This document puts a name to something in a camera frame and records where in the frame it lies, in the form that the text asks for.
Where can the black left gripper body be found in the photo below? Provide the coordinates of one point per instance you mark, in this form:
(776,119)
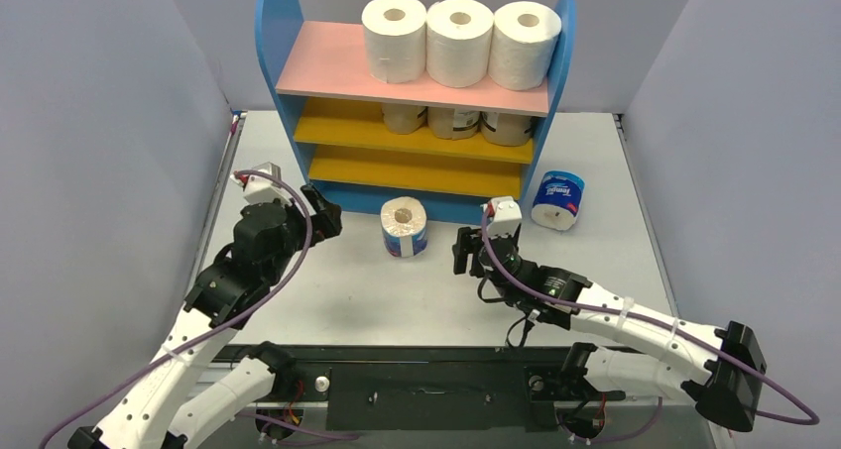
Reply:
(322,225)

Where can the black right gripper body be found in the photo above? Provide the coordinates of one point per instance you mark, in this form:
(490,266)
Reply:
(479,249)

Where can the blue roll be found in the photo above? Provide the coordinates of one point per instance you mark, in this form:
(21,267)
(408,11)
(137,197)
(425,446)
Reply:
(557,203)
(403,222)

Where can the blue shelf with coloured boards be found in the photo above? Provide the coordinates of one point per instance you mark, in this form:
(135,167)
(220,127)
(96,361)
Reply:
(330,108)

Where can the brown printed paper roll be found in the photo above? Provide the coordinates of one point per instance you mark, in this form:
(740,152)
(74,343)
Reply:
(403,119)

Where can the white roll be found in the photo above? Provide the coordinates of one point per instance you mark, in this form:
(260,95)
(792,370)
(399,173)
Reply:
(458,42)
(394,39)
(523,42)

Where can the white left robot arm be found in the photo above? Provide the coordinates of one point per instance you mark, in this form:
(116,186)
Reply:
(275,230)

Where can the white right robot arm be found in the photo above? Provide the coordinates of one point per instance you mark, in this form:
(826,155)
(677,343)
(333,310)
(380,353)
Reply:
(717,369)

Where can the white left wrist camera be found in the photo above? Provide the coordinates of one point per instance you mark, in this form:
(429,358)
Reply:
(257,189)

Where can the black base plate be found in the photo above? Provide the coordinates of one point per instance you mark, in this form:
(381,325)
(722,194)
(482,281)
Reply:
(380,388)

